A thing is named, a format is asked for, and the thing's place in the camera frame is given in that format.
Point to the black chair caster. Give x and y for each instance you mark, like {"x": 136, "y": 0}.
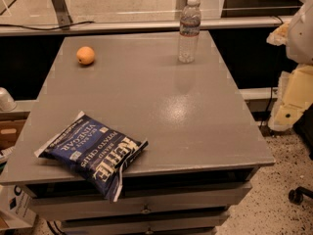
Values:
{"x": 296, "y": 195}

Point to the cardboard box at left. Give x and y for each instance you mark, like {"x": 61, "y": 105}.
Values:
{"x": 10, "y": 131}

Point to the grey drawer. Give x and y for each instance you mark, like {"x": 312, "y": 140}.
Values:
{"x": 80, "y": 207}
{"x": 146, "y": 224}

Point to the blue potato chips bag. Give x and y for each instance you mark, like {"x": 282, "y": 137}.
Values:
{"x": 96, "y": 152}

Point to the white cup at left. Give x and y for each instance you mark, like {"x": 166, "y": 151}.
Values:
{"x": 7, "y": 103}

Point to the orange fruit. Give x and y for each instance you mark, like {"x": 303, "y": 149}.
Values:
{"x": 85, "y": 55}

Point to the clear plastic water bottle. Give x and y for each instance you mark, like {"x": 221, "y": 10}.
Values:
{"x": 190, "y": 22}

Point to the metal frame strut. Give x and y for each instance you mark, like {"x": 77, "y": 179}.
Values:
{"x": 63, "y": 17}

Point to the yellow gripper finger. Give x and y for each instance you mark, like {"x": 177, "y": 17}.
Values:
{"x": 294, "y": 97}
{"x": 279, "y": 36}

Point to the upper grey drawer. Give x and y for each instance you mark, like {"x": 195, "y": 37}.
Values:
{"x": 80, "y": 207}

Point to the white printed box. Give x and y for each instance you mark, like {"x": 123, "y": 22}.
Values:
{"x": 14, "y": 210}

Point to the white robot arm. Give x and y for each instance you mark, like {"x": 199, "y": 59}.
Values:
{"x": 299, "y": 47}

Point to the grey drawer cabinet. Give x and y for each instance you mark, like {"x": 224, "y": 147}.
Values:
{"x": 199, "y": 129}

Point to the lower grey drawer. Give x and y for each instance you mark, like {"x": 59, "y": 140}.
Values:
{"x": 146, "y": 224}

